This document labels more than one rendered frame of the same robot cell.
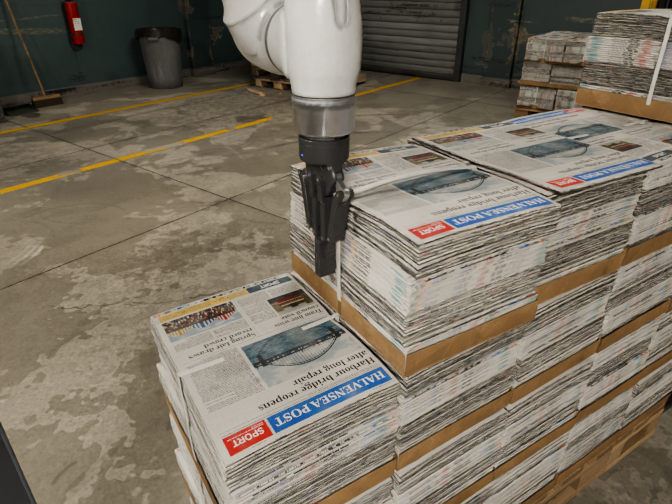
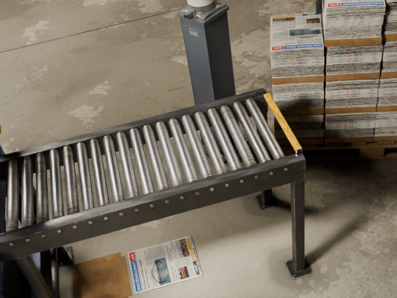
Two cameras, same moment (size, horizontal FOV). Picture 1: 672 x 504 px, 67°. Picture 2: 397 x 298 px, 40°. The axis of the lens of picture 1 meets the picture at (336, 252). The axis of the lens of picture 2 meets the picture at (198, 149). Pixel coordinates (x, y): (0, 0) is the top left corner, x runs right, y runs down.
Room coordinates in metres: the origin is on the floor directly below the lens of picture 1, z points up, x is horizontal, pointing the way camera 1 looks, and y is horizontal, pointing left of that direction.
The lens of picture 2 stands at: (-1.63, -1.26, 2.44)
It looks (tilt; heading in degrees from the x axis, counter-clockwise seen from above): 42 degrees down; 45
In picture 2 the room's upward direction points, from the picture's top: 10 degrees counter-clockwise
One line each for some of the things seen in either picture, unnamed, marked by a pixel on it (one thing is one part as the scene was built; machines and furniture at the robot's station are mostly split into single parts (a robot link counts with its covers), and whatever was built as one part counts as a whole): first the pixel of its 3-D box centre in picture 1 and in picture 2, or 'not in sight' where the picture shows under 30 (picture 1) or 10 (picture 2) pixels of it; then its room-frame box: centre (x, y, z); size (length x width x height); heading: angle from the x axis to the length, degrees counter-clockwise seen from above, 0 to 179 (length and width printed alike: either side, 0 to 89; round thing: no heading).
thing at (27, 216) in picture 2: not in sight; (27, 192); (-0.94, 0.53, 0.77); 0.47 x 0.05 x 0.05; 52
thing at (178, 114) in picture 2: not in sight; (135, 133); (-0.37, 0.41, 0.74); 1.34 x 0.05 x 0.12; 142
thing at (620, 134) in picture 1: (593, 177); not in sight; (1.13, -0.61, 0.95); 0.38 x 0.29 x 0.23; 32
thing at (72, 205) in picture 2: not in sight; (70, 181); (-0.78, 0.41, 0.77); 0.47 x 0.05 x 0.05; 52
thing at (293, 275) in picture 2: not in sight; (298, 266); (-0.18, -0.38, 0.01); 0.14 x 0.13 x 0.01; 52
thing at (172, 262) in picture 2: not in sight; (163, 264); (-0.55, 0.24, 0.00); 0.37 x 0.28 x 0.01; 142
